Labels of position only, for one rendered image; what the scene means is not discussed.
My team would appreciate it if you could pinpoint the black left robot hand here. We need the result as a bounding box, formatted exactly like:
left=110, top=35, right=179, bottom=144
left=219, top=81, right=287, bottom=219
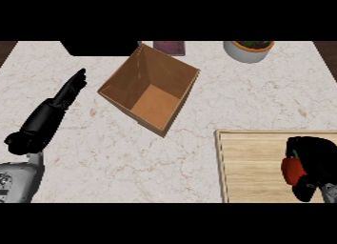
left=2, top=68, right=88, bottom=156

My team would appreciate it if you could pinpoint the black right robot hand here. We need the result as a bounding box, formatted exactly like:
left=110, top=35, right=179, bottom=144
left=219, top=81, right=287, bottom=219
left=285, top=135, right=337, bottom=203

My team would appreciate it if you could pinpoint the pale wooden tray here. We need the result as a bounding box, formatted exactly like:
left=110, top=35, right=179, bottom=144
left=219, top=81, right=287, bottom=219
left=213, top=129, right=337, bottom=204

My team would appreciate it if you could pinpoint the brown cardboard box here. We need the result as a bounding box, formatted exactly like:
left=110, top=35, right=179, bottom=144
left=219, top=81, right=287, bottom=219
left=97, top=43, right=201, bottom=139

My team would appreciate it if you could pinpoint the black appliance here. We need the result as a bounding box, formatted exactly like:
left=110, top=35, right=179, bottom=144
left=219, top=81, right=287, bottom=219
left=58, top=40, right=142, bottom=57

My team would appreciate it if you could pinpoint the purple book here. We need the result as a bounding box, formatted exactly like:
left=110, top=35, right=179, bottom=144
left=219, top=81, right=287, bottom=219
left=151, top=40, right=187, bottom=57

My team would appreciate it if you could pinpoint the white plant pot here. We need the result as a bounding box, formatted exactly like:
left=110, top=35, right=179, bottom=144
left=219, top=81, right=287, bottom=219
left=222, top=40, right=275, bottom=64

